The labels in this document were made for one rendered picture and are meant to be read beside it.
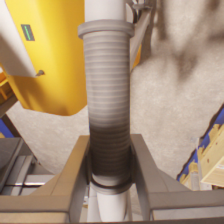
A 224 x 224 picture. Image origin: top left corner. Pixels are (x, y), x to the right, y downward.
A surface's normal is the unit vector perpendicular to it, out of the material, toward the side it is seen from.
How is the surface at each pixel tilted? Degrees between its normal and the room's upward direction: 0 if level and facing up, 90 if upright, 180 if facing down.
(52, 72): 14
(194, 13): 0
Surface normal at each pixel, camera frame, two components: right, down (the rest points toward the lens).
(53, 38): 0.50, 0.59
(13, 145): -0.02, -0.72
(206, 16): -0.26, 0.67
